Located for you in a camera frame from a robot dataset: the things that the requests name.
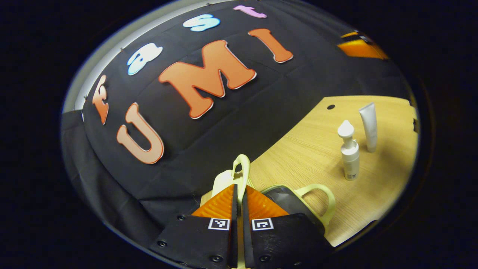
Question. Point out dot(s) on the black backdrop cloth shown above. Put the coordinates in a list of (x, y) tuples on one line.
[(224, 130)]

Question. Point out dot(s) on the white squeeze tube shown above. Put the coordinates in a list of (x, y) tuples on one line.
[(369, 127)]

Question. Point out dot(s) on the pale yellow suitcase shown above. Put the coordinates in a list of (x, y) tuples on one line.
[(224, 183)]

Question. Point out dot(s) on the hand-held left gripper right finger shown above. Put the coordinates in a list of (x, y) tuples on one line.
[(246, 243)]

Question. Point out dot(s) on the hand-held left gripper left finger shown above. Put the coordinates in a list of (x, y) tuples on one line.
[(233, 243)]

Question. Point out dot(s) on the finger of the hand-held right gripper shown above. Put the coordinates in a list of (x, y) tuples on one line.
[(362, 50), (356, 35)]

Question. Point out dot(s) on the white pump bottle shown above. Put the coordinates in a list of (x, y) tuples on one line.
[(351, 160)]

